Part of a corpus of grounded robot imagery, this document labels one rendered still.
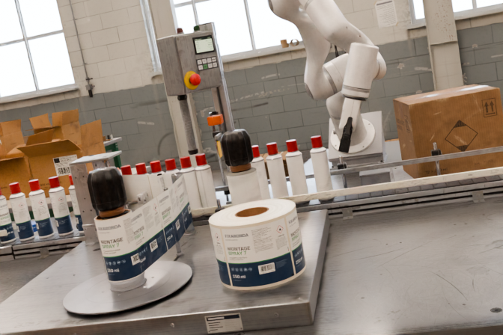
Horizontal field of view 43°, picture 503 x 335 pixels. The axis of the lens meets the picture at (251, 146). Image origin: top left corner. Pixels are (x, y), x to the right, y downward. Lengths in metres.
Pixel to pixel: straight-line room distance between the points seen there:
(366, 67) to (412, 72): 5.37
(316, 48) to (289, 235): 1.07
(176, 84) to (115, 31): 6.34
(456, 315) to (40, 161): 2.86
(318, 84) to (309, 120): 5.16
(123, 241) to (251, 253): 0.31
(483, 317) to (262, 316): 0.42
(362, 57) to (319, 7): 0.22
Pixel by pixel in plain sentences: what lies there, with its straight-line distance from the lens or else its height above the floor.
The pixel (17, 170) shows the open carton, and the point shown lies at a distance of 3.95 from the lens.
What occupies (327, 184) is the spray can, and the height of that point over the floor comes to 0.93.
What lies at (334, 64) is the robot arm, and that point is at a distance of 2.41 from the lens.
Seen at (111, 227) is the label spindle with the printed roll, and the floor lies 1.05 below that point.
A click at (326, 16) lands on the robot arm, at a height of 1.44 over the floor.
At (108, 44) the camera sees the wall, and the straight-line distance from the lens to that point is 8.43.
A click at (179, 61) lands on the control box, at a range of 2.03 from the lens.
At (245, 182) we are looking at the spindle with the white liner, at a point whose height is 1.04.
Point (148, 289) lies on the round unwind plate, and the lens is 1.50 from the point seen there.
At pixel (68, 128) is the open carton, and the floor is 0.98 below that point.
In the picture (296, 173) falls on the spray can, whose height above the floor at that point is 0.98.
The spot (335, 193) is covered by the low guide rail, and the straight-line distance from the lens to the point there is 1.97.
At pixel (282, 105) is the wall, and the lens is 7.58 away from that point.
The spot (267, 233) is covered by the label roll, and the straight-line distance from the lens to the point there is 1.36.
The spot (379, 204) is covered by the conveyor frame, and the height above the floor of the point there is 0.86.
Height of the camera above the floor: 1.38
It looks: 8 degrees down
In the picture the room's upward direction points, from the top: 11 degrees counter-clockwise
